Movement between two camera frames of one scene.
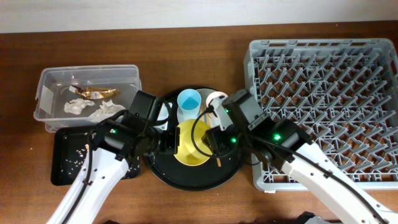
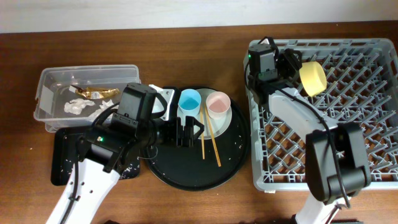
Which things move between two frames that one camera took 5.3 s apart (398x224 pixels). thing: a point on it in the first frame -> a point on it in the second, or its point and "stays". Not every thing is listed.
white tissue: x=76 y=105 stays
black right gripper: x=219 y=147 -> x=290 y=63
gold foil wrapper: x=96 y=93 stays
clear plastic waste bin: x=81 y=96 stays
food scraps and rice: x=74 y=163 stays
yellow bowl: x=192 y=150 -> x=313 y=78
